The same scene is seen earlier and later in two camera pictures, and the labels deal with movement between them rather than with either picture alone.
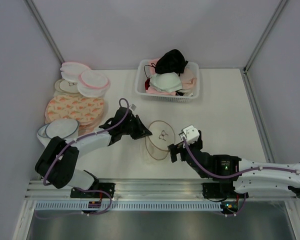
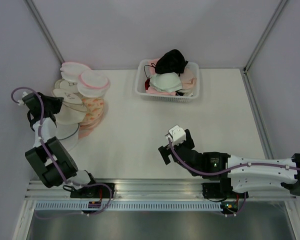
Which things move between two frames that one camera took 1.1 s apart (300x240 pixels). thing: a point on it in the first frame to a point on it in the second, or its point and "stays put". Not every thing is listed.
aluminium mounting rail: x=43 y=190 stays put
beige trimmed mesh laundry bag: x=163 y=135 to x=73 y=109
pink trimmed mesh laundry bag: x=93 y=83 stays put
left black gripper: x=142 y=131 to x=57 y=101
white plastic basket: x=140 y=88 stays put
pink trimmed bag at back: x=71 y=71 stays put
